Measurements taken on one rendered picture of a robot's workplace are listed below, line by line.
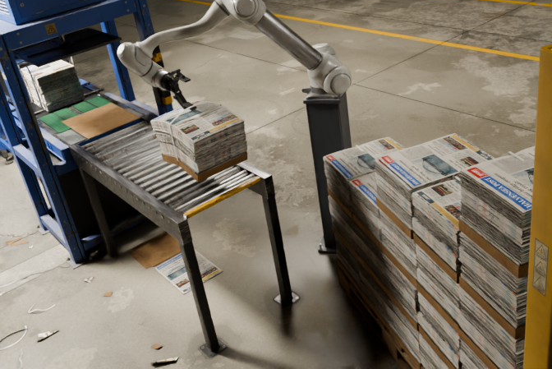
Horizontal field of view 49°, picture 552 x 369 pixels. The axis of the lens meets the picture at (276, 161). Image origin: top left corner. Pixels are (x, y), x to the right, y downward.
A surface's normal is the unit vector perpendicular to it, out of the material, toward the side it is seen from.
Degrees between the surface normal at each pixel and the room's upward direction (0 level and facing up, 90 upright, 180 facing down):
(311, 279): 0
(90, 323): 0
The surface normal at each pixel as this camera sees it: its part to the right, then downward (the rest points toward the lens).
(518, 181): -0.13, -0.88
